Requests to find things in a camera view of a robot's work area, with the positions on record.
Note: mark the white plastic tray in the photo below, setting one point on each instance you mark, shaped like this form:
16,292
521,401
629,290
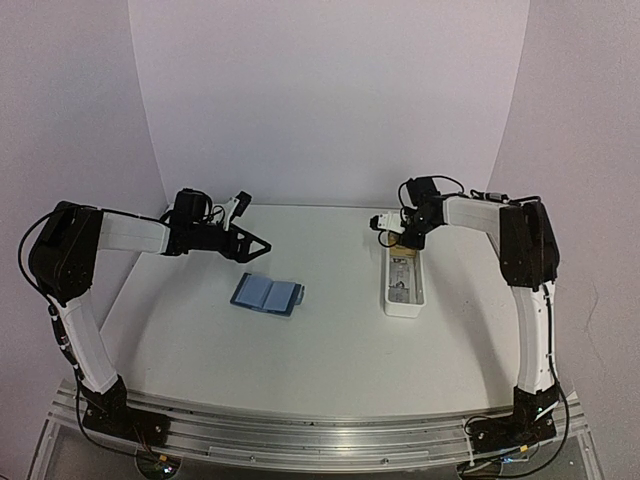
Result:
404,286

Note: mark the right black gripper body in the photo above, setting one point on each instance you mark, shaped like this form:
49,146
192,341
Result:
424,226

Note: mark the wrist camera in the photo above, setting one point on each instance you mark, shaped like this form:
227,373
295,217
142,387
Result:
235,207
390,222

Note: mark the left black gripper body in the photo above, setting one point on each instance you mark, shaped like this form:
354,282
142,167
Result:
199,241

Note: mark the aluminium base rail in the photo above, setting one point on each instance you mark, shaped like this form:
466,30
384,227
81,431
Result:
299,443

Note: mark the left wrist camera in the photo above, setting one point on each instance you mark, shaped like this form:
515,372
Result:
235,207

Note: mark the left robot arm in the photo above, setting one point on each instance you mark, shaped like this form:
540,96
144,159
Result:
60,267

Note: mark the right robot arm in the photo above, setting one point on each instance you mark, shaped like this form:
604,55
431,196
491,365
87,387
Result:
522,236

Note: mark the gold credit card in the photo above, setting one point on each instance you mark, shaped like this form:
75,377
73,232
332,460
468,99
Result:
403,251

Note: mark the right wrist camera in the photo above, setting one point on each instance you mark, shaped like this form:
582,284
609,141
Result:
390,222

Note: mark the blue card holder wallet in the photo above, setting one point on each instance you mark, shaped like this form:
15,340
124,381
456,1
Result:
265,295

